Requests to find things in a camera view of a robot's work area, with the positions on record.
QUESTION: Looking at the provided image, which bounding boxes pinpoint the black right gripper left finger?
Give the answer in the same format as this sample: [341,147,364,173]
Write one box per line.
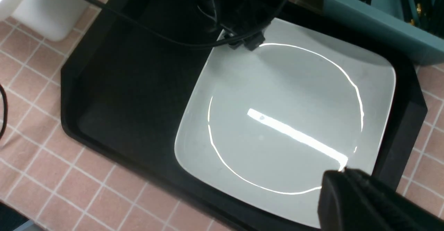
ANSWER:
[195,0,267,51]

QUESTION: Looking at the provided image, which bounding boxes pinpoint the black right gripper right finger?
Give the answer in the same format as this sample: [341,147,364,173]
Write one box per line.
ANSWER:
[317,168,444,231]

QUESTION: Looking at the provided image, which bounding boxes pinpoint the white square rice plate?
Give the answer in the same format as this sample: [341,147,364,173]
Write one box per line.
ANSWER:
[174,19,396,228]

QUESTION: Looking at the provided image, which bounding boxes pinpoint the black serving tray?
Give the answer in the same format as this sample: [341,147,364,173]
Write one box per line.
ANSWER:
[61,2,428,231]

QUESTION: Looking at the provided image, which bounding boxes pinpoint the blue plastic bin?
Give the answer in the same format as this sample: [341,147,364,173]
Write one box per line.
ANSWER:
[323,0,444,66]

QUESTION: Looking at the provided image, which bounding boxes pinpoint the large white plastic tub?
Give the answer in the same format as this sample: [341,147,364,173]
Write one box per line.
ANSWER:
[0,0,89,42]

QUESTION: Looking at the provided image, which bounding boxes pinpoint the pink checkered tablecloth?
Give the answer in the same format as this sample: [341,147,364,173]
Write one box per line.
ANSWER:
[0,6,444,231]

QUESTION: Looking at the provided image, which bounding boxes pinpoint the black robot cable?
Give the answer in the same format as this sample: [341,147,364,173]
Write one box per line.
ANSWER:
[55,0,299,48]

